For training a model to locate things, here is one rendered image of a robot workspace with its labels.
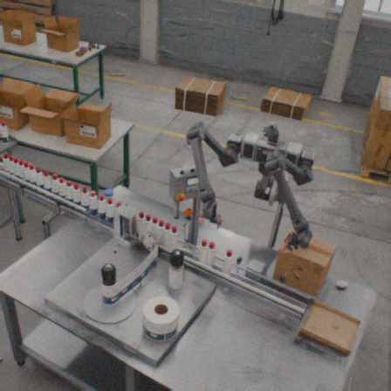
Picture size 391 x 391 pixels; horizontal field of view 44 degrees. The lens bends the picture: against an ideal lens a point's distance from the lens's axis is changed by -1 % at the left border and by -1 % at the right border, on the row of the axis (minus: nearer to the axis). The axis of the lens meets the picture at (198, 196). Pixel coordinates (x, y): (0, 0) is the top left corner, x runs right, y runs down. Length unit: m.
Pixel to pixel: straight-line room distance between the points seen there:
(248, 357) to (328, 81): 5.97
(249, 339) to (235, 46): 6.12
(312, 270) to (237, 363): 0.74
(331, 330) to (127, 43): 6.98
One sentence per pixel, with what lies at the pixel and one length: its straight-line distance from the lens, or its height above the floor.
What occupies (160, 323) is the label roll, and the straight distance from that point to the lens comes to 2.66.
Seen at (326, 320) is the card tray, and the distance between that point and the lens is 3.11.
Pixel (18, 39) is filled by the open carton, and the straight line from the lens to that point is 7.21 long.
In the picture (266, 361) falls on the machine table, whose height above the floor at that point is 0.83.
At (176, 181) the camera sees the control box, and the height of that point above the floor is 1.44.
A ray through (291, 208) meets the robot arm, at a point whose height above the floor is 1.46.
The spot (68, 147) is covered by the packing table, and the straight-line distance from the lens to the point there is 4.60.
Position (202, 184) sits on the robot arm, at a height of 1.49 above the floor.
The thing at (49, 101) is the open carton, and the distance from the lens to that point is 5.03.
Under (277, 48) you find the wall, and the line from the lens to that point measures 8.16.
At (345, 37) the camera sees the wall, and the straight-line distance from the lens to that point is 7.93.
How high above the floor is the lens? 3.08
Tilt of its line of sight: 35 degrees down
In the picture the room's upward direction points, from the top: 5 degrees clockwise
